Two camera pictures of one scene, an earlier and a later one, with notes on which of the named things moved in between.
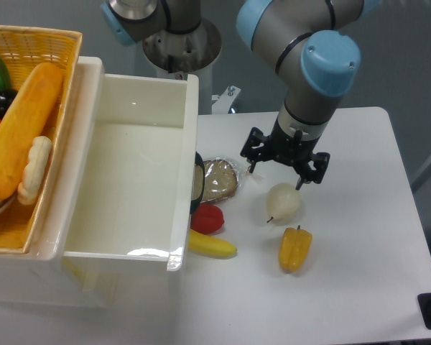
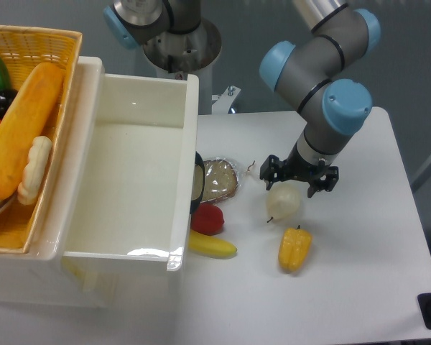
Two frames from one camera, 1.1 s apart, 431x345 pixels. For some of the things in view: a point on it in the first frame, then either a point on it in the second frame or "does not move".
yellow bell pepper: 294,247 does not move
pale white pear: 283,201 does not move
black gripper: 295,151 to 296,167
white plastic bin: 116,232 does not move
